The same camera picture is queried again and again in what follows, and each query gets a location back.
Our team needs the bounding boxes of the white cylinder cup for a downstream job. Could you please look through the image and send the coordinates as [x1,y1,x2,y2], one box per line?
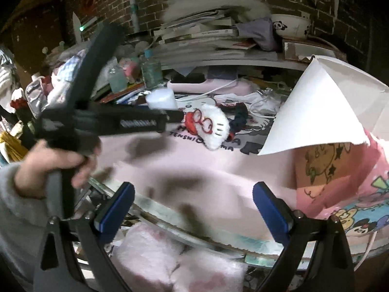
[146,88,178,110]

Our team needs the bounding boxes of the grey sleeved forearm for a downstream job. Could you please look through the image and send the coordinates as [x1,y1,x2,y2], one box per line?
[1,163,49,291]

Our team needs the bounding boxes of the person left hand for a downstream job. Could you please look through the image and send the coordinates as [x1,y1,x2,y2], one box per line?
[14,140,102,199]

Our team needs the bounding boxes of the clear bottle white cap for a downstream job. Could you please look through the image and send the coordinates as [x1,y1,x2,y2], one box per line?
[108,66,128,94]

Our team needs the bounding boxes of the pink cartoon box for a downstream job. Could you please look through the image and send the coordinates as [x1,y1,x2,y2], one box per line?
[294,133,388,237]

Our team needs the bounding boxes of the pink fluffy seat cushion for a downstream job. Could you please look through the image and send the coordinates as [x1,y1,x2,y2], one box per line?
[111,222,247,291]

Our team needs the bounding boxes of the clear bottle teal cap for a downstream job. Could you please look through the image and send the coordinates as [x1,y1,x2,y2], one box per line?
[141,49,164,90]

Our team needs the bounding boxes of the white plush red glasses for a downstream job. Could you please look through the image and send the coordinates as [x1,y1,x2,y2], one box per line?
[185,103,230,151]

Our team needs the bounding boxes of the pink hairbrush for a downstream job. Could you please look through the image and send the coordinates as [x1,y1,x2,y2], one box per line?
[167,78,258,96]

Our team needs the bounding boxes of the stack of books and papers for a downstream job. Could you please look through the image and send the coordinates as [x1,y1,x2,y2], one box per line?
[150,5,311,72]

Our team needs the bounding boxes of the white fluffy fur item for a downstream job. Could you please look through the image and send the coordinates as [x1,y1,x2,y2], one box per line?
[161,0,271,23]

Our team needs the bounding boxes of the purple grey cloth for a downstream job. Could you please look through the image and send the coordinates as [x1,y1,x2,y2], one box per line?
[236,17,276,51]

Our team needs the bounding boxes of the panda print ceramic bowl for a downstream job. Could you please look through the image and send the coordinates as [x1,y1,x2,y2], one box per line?
[271,14,312,40]

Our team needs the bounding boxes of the green pipe on wall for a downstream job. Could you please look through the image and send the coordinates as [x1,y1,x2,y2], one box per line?
[129,0,141,33]

